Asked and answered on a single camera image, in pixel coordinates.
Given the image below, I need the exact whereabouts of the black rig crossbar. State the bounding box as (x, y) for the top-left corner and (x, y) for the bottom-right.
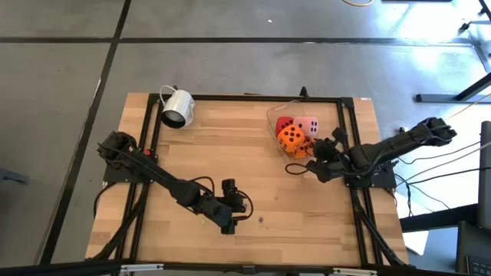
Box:
(0, 259), (491, 276)

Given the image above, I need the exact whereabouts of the large red foam die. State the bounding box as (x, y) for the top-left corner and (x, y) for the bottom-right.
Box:
(275, 116), (295, 135)

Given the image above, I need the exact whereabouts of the grey monitor edge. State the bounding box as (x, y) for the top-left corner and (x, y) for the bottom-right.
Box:
(477, 120), (491, 231)

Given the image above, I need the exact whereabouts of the black desk foot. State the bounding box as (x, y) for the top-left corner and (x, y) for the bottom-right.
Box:
(415, 71), (491, 104)

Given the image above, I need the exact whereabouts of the large orange foam die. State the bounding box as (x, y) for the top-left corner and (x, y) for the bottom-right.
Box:
(293, 136), (318, 160)
(276, 124), (306, 153)

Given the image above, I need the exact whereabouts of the silver crossbar bracket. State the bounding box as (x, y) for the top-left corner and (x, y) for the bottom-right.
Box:
(331, 267), (379, 276)
(120, 263), (165, 274)

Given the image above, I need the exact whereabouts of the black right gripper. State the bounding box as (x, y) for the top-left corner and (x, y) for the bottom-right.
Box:
(306, 127), (348, 183)

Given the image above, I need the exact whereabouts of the large pink foam die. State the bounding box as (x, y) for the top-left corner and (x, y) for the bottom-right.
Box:
(293, 116), (320, 139)

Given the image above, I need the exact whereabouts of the yellow floor cable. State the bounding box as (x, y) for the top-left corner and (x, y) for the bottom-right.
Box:
(340, 0), (375, 8)

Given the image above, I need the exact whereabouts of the black aluminium table frame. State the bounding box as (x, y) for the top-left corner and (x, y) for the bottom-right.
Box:
(86, 93), (415, 269)

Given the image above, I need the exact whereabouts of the grey floor object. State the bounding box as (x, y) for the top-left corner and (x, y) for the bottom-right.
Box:
(0, 166), (31, 186)

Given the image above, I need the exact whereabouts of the grey stand leg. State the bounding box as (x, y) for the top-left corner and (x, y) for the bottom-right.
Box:
(458, 0), (491, 74)

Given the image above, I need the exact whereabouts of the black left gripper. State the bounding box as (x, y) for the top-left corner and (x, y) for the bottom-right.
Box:
(199, 178), (249, 235)

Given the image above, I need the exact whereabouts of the black keyboard box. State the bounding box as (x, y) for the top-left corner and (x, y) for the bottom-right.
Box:
(455, 220), (491, 276)

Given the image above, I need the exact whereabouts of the white projector cable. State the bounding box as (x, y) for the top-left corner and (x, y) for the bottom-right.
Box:
(158, 84), (178, 107)

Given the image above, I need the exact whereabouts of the clear plastic container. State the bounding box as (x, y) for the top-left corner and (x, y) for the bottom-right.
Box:
(266, 100), (325, 162)

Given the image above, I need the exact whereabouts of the black desk bar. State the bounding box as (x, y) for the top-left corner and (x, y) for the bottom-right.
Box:
(398, 202), (480, 234)

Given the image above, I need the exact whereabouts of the white mug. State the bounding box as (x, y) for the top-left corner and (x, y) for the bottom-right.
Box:
(160, 88), (196, 130)

